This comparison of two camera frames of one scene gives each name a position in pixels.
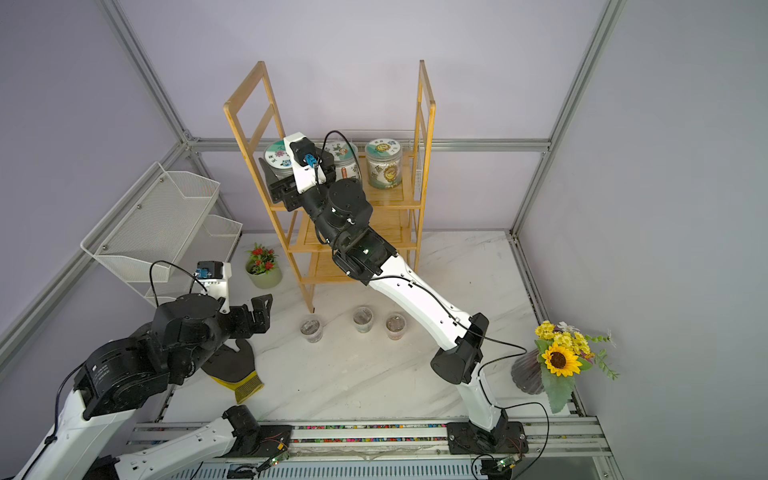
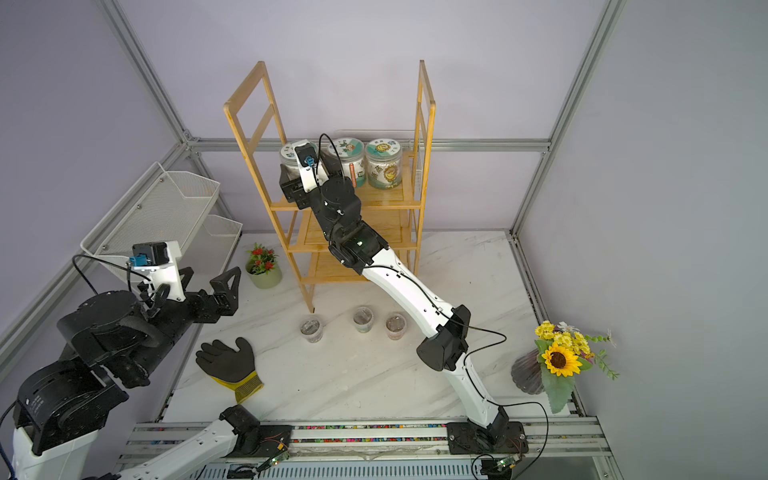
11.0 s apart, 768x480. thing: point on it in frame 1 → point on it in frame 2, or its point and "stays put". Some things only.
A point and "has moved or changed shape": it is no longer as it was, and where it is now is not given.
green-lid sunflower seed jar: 384,163 stays put
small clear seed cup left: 312,330 stays put
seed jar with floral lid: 278,159 has moved or changed shape
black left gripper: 246,327 → 229,301
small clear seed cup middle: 363,320 stays put
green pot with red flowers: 260,267 stays put
